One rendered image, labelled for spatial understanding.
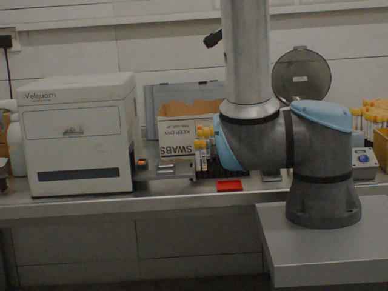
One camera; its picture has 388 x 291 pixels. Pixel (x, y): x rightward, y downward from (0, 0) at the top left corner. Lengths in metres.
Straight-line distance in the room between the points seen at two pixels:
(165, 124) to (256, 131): 0.71
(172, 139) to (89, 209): 0.40
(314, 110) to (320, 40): 1.03
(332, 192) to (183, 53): 1.07
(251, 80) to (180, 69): 1.03
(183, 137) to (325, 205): 0.73
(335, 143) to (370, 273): 0.24
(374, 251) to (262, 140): 0.27
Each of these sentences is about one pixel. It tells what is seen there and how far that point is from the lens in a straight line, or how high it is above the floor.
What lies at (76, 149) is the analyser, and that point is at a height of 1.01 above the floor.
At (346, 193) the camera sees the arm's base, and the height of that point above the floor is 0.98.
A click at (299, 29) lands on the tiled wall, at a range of 1.93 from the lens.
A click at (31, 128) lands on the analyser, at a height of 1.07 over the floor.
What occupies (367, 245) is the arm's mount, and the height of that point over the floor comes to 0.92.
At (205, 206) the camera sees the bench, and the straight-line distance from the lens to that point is 1.31.
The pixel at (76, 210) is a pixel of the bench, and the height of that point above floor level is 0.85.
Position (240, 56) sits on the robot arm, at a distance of 0.89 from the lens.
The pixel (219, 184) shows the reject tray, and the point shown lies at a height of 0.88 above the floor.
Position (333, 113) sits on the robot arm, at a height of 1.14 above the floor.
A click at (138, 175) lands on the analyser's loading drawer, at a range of 1.36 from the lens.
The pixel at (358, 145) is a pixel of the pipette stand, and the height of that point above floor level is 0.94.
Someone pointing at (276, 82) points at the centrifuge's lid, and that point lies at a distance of 1.88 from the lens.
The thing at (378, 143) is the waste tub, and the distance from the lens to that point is 1.50.
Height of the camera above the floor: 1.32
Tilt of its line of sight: 14 degrees down
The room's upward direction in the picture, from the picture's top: 4 degrees counter-clockwise
